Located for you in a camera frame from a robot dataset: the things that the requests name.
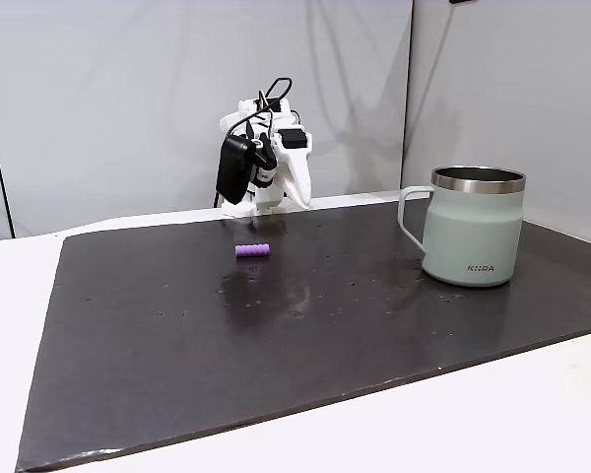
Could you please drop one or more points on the purple ribbed pen grip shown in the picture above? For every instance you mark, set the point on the purple ribbed pen grip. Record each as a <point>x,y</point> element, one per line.
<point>252,250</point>

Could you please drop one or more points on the black table mat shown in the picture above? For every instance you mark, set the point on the black table mat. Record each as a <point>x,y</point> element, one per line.
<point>276,335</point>

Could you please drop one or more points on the pale green steel mug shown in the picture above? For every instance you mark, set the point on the pale green steel mug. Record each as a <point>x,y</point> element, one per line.
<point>473,231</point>

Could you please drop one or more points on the black oval camera box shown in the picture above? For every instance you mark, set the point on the black oval camera box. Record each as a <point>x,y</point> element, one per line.
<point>232,167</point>

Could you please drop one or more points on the black overhead mount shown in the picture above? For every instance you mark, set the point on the black overhead mount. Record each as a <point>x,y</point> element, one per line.
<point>463,1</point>

